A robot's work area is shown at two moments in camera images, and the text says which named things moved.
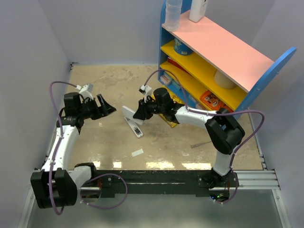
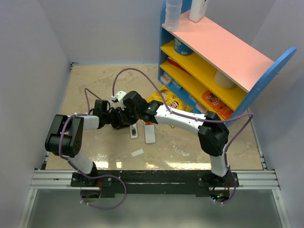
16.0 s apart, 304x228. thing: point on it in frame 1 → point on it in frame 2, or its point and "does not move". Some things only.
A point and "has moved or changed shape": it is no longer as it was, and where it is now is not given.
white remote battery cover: [128, 113] has moved or changed shape
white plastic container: [197, 10] does not move
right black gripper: [142, 112] → [123, 111]
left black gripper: [104, 110] → [118, 124]
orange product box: [212, 101] does not move
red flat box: [173, 62] does not move
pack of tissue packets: [167, 78] does not move
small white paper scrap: [137, 152] does not move
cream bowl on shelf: [223, 81] does not move
